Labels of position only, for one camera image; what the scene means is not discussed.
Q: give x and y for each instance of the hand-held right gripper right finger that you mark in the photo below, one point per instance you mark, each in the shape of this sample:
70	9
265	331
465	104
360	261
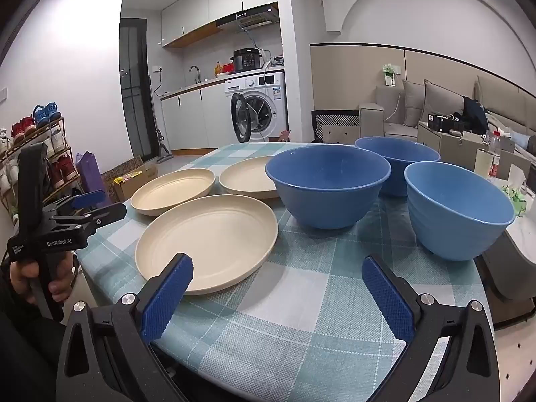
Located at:
389	301

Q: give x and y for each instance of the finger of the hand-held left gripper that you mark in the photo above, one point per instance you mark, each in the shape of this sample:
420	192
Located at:
90	198
106	213

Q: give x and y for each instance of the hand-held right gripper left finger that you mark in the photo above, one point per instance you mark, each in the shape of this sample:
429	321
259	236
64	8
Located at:
167	297

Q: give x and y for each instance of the beige round plate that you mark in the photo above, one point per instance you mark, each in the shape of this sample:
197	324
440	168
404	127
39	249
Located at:
209	238
171	192
245	178

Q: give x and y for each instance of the blue bowl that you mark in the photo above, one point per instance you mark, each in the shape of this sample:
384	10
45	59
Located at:
331	201
452	230
393	182

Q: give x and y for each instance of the person's left forearm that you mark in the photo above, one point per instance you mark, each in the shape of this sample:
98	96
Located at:
25	351

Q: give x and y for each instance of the person's left hand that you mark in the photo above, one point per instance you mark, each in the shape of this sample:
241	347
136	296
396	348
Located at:
63	278

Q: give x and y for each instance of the purple bag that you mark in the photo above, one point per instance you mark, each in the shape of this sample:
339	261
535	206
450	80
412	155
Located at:
90	171

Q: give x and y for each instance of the yellow snack packet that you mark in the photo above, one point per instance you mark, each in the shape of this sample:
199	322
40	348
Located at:
125	177

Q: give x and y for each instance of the printed cardboard box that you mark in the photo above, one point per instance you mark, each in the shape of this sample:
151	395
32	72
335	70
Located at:
142	176

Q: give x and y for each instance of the wooden shoe rack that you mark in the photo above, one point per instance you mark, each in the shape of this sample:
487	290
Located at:
66	144

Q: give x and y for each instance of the grey floor mop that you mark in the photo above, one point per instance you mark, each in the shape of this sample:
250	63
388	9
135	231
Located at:
163	148

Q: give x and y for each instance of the shoe rack with shoes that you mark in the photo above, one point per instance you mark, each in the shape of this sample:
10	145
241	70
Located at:
44	113

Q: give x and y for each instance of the dark glass door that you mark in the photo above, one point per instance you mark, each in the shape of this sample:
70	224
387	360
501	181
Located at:
134	92

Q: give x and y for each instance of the white kitchen base cabinets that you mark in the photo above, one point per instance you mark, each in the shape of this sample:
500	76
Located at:
188	117

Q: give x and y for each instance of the green plastic packet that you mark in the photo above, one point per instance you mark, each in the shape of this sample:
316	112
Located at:
515	197

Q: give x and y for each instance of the black kitchen faucet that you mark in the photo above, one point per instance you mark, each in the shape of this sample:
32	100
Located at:
198	74

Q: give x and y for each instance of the grey side cabinet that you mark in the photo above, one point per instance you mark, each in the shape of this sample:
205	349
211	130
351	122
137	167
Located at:
444	146

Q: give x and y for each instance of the beige cup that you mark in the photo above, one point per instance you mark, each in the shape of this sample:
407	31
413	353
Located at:
481	165

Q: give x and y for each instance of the clear bottle red label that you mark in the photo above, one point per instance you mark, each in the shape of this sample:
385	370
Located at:
495	159

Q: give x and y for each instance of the grey sofa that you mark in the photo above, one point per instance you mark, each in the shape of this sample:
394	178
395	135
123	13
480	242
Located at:
370	121

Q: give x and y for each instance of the yellow bottle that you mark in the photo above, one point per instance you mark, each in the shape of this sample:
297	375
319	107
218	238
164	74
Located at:
218	70

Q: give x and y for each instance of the black storage basket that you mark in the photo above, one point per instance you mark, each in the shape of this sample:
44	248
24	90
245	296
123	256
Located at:
444	123

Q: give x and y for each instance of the patterned black white chair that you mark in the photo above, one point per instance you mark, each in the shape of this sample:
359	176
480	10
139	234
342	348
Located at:
335	121

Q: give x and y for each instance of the red container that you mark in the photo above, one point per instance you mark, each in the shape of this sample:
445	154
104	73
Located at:
228	69

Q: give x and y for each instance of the red cardboard box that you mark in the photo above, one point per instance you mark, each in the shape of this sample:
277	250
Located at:
284	135

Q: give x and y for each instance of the white washing machine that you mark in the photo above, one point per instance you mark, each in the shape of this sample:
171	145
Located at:
268	92

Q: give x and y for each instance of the grey sofa cushion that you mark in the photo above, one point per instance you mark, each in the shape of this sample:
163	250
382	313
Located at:
439	100
412	98

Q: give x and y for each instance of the dark jacket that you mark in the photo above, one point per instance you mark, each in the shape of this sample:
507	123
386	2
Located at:
475	113

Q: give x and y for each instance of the black pressure cooker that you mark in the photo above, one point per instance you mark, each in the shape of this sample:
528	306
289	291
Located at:
247	60

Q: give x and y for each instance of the steel range hood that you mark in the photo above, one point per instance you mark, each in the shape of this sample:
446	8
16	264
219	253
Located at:
251	19

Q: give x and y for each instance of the white wall cabinets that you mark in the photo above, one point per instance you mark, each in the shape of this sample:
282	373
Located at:
188	12

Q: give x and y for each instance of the green white wall device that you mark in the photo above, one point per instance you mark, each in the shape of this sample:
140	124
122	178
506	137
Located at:
389	77

